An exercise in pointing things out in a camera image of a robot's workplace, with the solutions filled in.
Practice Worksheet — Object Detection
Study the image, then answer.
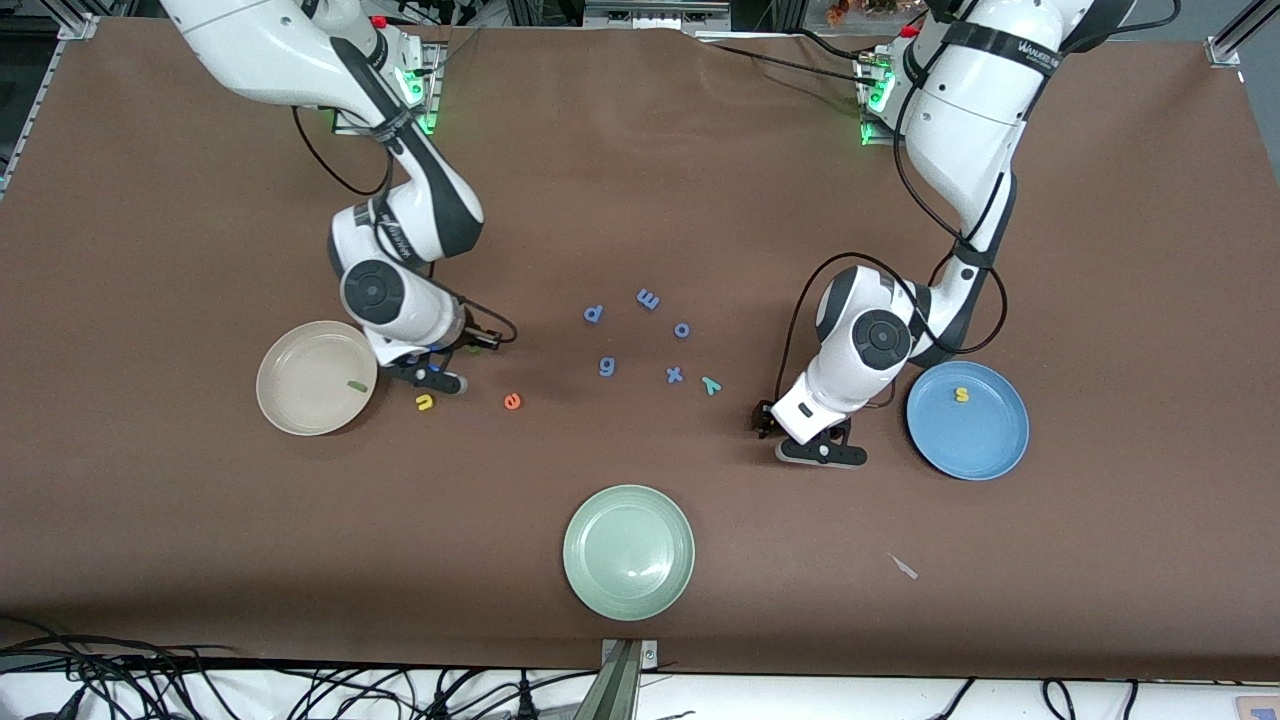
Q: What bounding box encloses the beige round plate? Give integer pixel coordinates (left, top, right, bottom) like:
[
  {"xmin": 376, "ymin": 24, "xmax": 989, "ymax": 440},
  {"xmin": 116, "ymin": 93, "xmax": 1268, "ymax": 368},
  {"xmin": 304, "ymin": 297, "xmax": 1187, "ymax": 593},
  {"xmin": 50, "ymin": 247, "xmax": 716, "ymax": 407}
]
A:
[{"xmin": 255, "ymin": 320, "xmax": 380, "ymax": 437}]

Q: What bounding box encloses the blue round plate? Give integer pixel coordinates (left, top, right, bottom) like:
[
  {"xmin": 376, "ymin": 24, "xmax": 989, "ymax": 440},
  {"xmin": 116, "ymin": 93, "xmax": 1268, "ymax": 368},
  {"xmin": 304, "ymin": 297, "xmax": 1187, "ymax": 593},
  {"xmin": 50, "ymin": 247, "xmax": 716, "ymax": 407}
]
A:
[{"xmin": 906, "ymin": 360, "xmax": 1031, "ymax": 482}]

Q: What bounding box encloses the aluminium table frame rail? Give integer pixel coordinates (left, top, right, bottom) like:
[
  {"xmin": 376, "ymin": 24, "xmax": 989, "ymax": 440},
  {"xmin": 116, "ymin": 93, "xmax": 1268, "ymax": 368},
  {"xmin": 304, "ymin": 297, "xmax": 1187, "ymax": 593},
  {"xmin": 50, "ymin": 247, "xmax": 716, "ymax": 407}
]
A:
[{"xmin": 0, "ymin": 12, "xmax": 99, "ymax": 201}]

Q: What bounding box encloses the brown table cover sheet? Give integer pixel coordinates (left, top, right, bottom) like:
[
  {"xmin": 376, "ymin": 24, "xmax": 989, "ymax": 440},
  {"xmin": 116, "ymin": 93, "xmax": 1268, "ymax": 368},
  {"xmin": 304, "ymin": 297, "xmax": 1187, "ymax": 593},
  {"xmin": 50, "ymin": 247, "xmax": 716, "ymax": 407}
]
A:
[{"xmin": 0, "ymin": 15, "xmax": 1280, "ymax": 683}]

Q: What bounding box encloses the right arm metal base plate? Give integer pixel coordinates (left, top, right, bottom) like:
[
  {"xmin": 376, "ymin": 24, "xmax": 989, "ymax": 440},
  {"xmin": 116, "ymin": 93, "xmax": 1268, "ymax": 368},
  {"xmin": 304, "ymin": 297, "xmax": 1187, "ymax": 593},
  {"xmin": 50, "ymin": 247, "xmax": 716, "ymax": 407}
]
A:
[{"xmin": 395, "ymin": 40, "xmax": 446, "ymax": 137}]

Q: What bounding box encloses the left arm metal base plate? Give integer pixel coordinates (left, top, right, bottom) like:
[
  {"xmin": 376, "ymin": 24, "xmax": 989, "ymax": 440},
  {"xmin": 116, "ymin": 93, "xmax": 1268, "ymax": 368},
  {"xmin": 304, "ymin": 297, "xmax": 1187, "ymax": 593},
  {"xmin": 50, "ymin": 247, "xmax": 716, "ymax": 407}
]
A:
[{"xmin": 855, "ymin": 50, "xmax": 906, "ymax": 148}]

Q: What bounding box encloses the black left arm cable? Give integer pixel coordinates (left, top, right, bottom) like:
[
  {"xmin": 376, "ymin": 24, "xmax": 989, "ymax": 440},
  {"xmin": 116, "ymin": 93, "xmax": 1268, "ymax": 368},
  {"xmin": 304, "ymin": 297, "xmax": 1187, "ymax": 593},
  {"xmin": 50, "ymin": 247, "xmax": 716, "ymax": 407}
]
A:
[{"xmin": 775, "ymin": 20, "xmax": 1011, "ymax": 401}]

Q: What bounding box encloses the green round plate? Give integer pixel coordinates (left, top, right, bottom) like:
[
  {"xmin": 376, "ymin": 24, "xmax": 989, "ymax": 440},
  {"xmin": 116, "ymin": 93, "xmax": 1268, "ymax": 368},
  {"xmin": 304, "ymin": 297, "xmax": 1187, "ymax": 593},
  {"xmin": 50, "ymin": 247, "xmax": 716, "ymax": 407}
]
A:
[{"xmin": 562, "ymin": 484, "xmax": 697, "ymax": 623}]

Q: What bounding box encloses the grey metal box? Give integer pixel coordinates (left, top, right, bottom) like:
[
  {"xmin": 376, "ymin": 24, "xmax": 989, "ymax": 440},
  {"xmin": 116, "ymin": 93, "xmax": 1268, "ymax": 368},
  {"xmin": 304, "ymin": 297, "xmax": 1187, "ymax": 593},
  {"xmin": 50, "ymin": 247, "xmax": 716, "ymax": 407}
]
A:
[{"xmin": 583, "ymin": 0, "xmax": 733, "ymax": 31}]

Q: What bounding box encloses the white table front ledge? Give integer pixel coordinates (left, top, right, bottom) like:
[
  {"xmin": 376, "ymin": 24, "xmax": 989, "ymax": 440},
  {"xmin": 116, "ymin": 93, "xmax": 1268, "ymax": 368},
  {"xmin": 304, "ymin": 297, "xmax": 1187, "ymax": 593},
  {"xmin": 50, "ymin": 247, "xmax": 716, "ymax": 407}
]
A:
[{"xmin": 0, "ymin": 665, "xmax": 1280, "ymax": 720}]

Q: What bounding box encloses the black cable tangle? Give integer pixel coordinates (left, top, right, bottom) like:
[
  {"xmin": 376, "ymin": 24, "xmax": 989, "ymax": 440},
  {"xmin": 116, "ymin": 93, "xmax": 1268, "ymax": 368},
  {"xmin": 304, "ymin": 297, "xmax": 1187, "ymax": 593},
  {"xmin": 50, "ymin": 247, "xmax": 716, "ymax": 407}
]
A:
[{"xmin": 0, "ymin": 615, "xmax": 601, "ymax": 720}]

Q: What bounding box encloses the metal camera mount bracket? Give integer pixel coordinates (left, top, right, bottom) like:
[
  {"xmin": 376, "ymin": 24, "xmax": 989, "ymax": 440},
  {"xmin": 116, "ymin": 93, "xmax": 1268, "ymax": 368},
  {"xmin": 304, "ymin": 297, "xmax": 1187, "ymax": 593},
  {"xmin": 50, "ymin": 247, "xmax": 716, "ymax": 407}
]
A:
[{"xmin": 575, "ymin": 638, "xmax": 661, "ymax": 720}]

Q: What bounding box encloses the black base power cable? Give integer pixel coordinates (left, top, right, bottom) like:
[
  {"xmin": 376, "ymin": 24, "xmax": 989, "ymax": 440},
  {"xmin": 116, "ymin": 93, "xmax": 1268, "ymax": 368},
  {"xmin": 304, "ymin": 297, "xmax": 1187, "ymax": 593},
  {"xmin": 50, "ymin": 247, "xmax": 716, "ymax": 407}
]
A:
[{"xmin": 700, "ymin": 28, "xmax": 886, "ymax": 91}]

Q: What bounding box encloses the aluminium corner profile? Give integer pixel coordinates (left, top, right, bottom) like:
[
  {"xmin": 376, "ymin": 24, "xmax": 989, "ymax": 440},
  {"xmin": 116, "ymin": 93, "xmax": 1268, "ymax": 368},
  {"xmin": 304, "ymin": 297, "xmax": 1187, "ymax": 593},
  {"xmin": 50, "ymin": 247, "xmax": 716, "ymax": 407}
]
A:
[{"xmin": 1205, "ymin": 0, "xmax": 1280, "ymax": 69}]

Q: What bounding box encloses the orange plant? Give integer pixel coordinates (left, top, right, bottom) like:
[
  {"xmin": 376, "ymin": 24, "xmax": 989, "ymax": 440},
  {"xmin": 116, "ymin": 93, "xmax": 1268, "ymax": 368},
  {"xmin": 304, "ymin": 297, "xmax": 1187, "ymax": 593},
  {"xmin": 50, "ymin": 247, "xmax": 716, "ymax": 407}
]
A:
[{"xmin": 825, "ymin": 0, "xmax": 921, "ymax": 26}]

